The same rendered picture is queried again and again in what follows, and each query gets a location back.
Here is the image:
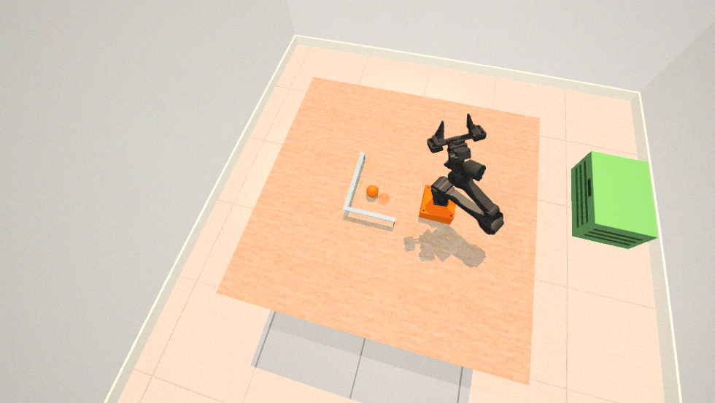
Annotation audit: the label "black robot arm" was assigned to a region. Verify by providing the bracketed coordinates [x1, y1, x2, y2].
[431, 142, 504, 235]

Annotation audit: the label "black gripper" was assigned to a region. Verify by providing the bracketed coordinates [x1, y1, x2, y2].
[427, 113, 487, 155]

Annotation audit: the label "clear low walls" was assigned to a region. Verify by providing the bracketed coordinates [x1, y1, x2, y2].
[343, 156, 394, 226]

